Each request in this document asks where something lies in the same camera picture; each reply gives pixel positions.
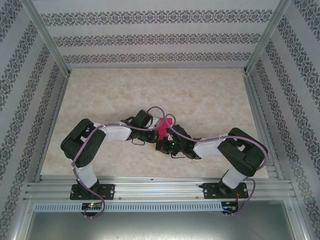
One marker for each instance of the pink paper sheet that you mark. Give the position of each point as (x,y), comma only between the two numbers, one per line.
(163,130)

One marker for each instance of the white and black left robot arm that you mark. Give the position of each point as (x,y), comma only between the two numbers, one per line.
(85,142)

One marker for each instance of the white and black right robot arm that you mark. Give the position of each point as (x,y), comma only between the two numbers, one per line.
(242,152)

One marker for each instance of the grey metal sheet panel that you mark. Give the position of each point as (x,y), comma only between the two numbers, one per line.
(160,225)

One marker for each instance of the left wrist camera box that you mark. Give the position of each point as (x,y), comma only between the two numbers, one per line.
(156,122)

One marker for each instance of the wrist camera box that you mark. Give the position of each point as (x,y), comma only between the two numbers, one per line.
(156,122)
(170,137)

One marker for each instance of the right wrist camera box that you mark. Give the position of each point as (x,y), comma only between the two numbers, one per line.
(170,137)

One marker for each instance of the aluminium mounting rail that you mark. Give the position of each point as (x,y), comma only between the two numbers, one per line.
(160,187)

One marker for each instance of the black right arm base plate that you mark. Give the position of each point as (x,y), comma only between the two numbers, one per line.
(210,191)

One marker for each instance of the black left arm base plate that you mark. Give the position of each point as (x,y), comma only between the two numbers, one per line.
(110,191)

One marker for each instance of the aluminium side rail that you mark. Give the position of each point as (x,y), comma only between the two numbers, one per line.
(53,112)
(262,112)

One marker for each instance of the aluminium frame post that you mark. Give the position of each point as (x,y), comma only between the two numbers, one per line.
(45,37)
(267,37)

